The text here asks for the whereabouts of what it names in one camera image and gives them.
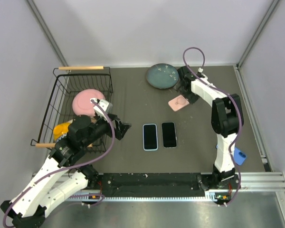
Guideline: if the black wire basket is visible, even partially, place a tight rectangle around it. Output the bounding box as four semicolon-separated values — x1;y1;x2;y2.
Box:
30;66;113;151

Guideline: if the pink round plate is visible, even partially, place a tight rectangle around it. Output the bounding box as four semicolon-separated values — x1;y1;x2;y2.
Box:
72;89;105;117

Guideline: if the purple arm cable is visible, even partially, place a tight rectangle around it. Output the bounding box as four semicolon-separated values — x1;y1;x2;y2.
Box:
2;98;115;228
182;47;245;207

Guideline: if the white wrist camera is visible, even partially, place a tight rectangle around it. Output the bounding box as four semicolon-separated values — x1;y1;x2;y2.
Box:
197;67;208;80
90;98;113;117

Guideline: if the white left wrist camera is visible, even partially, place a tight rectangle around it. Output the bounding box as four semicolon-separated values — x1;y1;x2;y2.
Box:
90;98;113;117

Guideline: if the black phone dark screen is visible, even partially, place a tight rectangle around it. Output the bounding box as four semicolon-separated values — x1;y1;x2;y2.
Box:
143;124;158;150

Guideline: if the teal phone dark screen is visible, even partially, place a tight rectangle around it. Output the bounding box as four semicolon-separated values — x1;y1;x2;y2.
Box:
161;122;177;148

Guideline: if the teal ceramic floral plate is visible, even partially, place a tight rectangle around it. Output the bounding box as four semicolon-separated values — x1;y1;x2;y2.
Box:
146;63;180;89

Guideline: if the pink phone case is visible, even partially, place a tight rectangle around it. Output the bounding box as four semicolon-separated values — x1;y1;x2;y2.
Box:
168;95;190;112

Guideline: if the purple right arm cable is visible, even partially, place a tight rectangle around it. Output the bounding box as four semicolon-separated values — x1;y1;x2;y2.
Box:
182;47;245;207

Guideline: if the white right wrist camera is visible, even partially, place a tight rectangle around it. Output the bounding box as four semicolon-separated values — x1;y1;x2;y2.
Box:
197;67;208;80

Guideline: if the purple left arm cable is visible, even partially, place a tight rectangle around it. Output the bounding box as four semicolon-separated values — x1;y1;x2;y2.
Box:
2;98;115;228

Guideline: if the light blue phone case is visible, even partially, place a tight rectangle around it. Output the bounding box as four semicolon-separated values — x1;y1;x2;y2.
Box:
142;123;159;152

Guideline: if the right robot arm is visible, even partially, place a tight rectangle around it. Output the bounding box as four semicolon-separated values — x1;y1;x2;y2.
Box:
174;66;244;190

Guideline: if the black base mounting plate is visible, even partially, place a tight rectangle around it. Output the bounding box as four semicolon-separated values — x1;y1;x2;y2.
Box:
87;173;220;194

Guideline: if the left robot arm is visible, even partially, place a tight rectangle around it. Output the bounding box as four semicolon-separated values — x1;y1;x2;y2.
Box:
0;114;131;228

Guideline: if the yellow cup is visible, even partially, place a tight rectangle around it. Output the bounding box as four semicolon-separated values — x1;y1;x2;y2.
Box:
53;121;72;141

